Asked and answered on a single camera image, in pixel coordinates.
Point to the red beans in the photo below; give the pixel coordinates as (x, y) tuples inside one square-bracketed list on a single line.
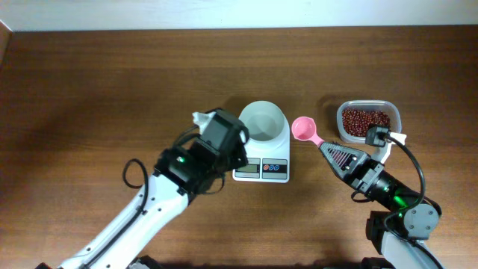
[(356, 122)]

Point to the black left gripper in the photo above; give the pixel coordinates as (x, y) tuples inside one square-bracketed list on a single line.
[(236, 158)]

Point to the pink measuring scoop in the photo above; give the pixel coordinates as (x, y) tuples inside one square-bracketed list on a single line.
[(304, 129)]

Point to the white digital kitchen scale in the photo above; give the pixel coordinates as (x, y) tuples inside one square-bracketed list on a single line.
[(267, 161)]

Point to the clear plastic bean container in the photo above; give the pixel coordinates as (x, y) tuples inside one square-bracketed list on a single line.
[(368, 105)]

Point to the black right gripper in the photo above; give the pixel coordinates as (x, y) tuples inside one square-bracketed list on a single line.
[(358, 170)]

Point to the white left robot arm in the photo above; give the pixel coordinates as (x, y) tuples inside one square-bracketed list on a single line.
[(179, 176)]

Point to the white bowl on scale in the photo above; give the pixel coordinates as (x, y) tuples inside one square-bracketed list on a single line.
[(264, 120)]

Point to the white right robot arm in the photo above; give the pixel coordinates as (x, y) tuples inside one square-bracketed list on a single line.
[(398, 233)]

